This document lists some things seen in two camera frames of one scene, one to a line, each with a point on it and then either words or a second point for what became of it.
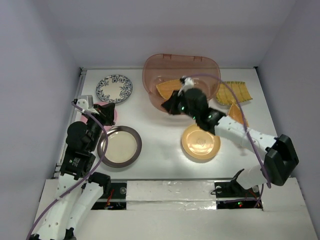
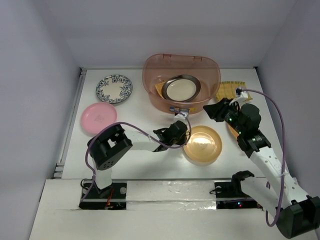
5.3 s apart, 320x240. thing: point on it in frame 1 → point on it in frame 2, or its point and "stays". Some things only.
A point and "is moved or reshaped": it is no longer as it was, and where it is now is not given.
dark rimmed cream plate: x=124 y=146 is moved or reshaped
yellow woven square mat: x=225 y=96 stays
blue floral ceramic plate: x=114 y=88 stays
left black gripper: x=106 y=112 → x=181 y=141
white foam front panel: x=170 y=195 stays
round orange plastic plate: x=199 y=143 is moved or reshaped
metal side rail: x=81 y=72 stays
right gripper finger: x=173 y=104 → x=218 y=111
